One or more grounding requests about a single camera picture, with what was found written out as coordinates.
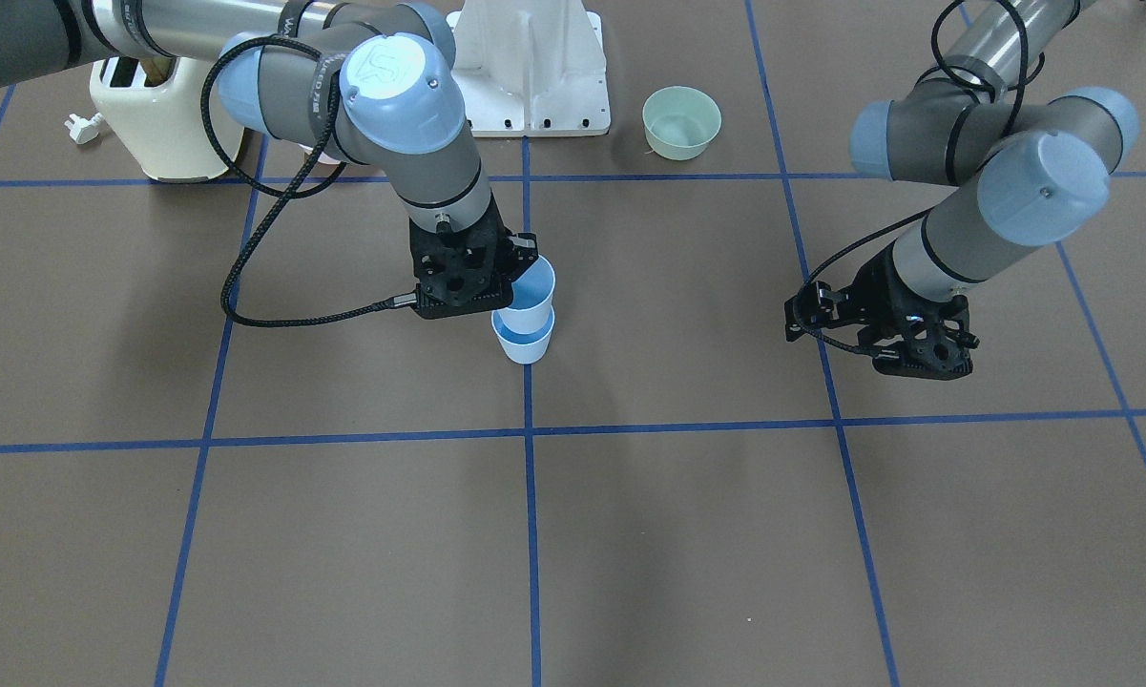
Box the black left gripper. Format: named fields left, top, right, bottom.
left=785, top=251, right=926, bottom=343

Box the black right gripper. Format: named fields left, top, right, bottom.
left=410, top=201, right=539, bottom=287

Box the light blue cup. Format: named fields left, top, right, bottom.
left=490, top=310, right=556, bottom=364
left=494, top=256, right=556, bottom=335

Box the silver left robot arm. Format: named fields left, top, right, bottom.
left=786, top=1, right=1141, bottom=360

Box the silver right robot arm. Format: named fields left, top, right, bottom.
left=0, top=1, right=537, bottom=302

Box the green bowl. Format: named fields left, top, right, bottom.
left=641, top=86, right=722, bottom=161

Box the cream toaster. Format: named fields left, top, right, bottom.
left=89, top=56, right=228, bottom=184

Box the bread slice in toaster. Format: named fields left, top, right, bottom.
left=139, top=57, right=176, bottom=88

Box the white toaster plug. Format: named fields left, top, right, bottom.
left=65, top=114, right=105, bottom=145

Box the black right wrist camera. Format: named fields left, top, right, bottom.
left=410, top=244, right=521, bottom=321

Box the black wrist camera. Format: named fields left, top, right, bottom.
left=872, top=292, right=979, bottom=380
left=410, top=244, right=521, bottom=321

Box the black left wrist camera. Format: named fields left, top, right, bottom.
left=872, top=292, right=979, bottom=380

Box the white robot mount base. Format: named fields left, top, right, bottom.
left=447, top=1, right=612, bottom=138

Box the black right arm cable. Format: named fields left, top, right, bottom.
left=201, top=34, right=419, bottom=328

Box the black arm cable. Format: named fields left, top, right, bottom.
left=201, top=34, right=419, bottom=328
left=790, top=0, right=1047, bottom=359

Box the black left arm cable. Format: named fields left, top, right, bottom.
left=790, top=0, right=1047, bottom=359

